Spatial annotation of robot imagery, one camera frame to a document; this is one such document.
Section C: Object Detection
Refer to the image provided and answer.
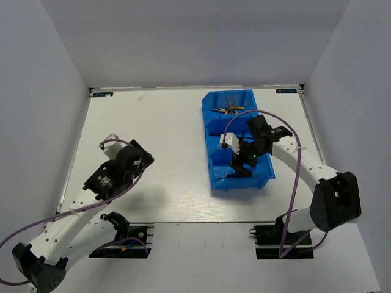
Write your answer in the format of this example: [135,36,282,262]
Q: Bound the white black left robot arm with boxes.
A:
[12,134,154,292]

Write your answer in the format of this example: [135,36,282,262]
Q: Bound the left table corner label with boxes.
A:
[92,92,114,98]

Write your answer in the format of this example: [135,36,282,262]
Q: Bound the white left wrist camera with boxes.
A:
[99,133,123,159]

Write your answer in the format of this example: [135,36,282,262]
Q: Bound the yellow black combination pliers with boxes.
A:
[211,106,243,115]

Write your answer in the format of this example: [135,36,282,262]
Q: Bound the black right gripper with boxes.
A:
[229,137,268,178]

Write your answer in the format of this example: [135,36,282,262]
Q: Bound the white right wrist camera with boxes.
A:
[219,132,240,155]

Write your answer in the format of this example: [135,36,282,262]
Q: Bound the right table corner label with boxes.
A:
[276,89,298,94]

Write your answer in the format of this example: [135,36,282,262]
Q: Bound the yellow needle-nose pliers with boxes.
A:
[224,97,245,114]

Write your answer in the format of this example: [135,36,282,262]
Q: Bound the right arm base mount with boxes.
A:
[248,224,315,261]

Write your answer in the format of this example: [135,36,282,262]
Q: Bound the black green handled screwdriver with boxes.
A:
[219,173,239,180]

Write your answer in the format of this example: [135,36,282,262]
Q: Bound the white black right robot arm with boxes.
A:
[220,115,362,244]

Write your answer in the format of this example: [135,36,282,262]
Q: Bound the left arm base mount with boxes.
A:
[89,224,154,259]

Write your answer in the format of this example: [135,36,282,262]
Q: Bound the table corner label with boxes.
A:
[276,89,298,94]
[92,92,114,98]

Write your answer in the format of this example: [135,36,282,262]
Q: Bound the blue plastic three-compartment bin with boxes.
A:
[202,89,276,191]

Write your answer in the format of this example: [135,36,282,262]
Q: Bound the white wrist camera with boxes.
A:
[99,133,123,159]
[219,132,240,155]

